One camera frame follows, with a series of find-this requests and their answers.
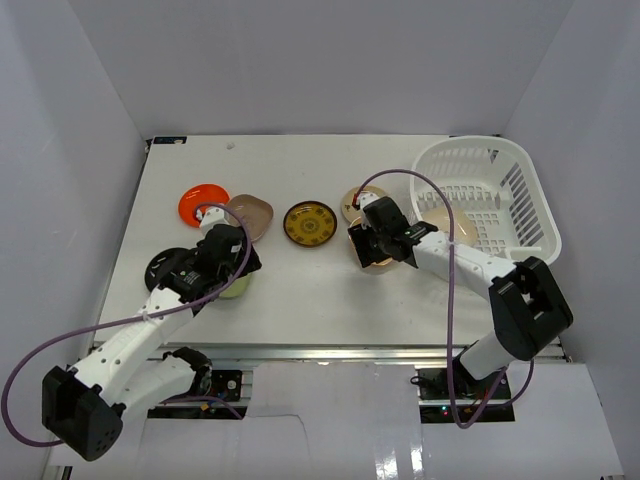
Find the beige round plate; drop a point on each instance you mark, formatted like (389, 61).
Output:
(351, 213)

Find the brown square panda plate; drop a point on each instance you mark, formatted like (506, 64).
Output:
(256, 214)

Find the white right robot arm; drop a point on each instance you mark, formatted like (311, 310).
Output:
(527, 306)

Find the gold square panda plate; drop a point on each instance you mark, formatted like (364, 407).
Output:
(376, 267)

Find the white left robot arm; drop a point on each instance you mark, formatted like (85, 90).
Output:
(87, 404)

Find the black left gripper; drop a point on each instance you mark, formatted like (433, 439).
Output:
(245, 261)

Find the dark round yellow patterned plate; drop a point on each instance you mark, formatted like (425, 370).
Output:
(310, 224)

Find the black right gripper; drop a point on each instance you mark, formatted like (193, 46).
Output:
(360, 239)

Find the cream square panda plate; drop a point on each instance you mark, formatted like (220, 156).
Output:
(465, 232)

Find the black round plate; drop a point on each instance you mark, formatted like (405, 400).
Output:
(160, 267)

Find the orange round plate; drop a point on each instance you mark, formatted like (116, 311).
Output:
(194, 202)

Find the white plastic basket bin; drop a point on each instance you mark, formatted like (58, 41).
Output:
(494, 182)

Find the green square panda plate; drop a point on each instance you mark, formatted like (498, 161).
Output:
(237, 288)

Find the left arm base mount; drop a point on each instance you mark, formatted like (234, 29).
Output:
(225, 401)

